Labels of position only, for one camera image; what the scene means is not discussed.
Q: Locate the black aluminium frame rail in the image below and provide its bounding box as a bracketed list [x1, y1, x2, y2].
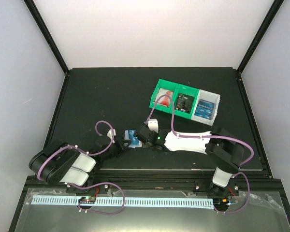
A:
[26, 169, 283, 194]

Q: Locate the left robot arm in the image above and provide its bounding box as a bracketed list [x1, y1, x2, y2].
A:
[29, 135, 131, 193]

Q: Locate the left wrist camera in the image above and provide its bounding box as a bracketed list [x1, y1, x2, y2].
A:
[107, 129, 116, 143]

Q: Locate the green bin middle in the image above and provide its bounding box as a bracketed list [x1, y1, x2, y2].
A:
[174, 84, 199, 119]

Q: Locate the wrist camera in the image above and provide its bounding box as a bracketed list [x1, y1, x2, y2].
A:
[107, 129, 116, 143]
[147, 119, 159, 133]

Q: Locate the green bin left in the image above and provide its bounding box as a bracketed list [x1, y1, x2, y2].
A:
[149, 79, 179, 113]

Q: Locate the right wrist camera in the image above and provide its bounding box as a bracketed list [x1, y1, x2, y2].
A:
[147, 119, 159, 133]

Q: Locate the left circuit board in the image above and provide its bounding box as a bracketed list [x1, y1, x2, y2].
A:
[78, 196, 96, 205]

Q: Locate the white slotted cable duct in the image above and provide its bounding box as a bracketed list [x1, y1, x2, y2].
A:
[30, 195, 214, 209]

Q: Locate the black leather card holder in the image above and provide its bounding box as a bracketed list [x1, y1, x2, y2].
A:
[124, 130, 145, 148]

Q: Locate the red white card stack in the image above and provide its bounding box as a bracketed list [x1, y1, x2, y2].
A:
[155, 88, 174, 107]

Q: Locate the circuit board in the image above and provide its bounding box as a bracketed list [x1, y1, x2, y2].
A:
[78, 196, 96, 205]
[213, 197, 239, 209]

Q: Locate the white bin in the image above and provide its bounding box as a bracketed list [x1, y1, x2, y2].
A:
[191, 89, 220, 126]

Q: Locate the green bin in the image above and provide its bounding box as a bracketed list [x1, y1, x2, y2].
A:
[174, 84, 199, 119]
[149, 79, 179, 113]

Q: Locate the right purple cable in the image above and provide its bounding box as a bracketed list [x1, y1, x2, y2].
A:
[146, 95, 254, 215]

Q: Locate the black vip card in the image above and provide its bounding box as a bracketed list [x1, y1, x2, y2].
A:
[175, 93, 194, 114]

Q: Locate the right circuit board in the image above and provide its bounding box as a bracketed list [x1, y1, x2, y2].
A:
[213, 197, 239, 209]

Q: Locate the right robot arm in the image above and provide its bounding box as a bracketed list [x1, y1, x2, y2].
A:
[133, 125, 245, 196]

